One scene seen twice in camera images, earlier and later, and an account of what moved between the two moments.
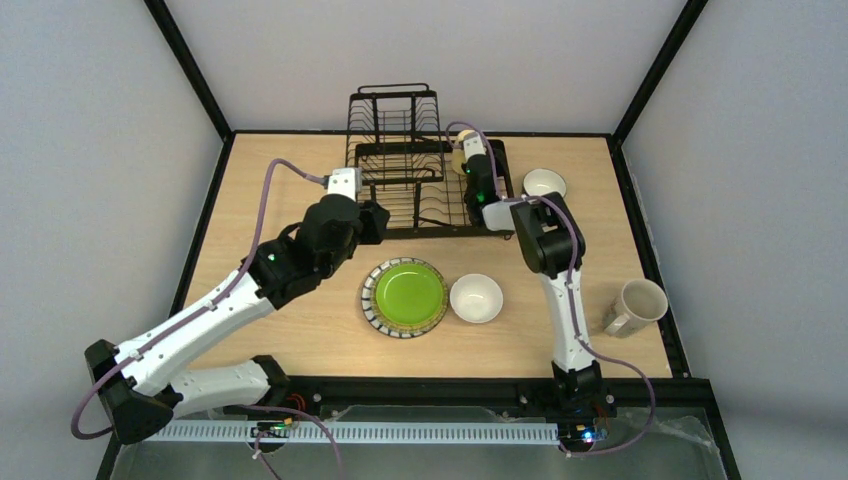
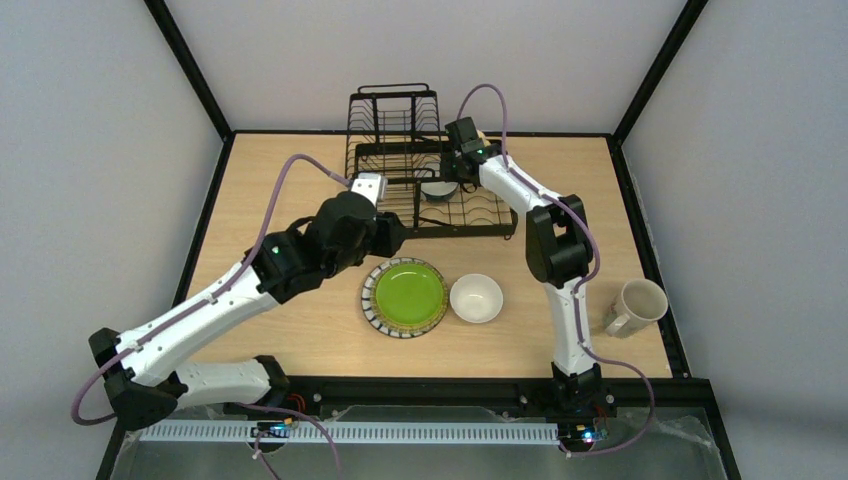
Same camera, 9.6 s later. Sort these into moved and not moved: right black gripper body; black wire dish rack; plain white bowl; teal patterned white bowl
Moved: right black gripper body; teal patterned white bowl
Not moved: plain white bowl; black wire dish rack
